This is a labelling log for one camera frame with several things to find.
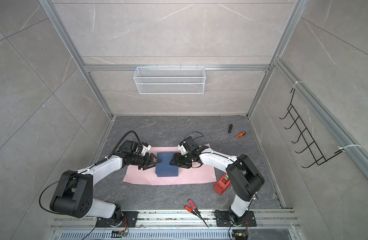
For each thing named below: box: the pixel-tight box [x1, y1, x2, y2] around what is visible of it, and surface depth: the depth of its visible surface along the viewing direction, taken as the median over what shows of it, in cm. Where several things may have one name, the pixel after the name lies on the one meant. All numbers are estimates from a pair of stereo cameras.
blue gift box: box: [155, 152, 179, 177], surface depth 87 cm
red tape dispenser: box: [213, 173, 231, 195], surface depth 82 cm
